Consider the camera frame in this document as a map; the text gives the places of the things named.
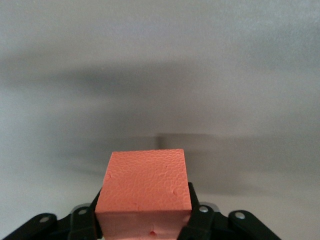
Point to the brown table mat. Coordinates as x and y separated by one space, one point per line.
160 75

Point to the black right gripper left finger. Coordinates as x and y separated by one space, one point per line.
50 227

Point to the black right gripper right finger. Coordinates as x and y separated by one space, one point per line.
225 227

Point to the orange foam block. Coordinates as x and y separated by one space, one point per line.
145 182

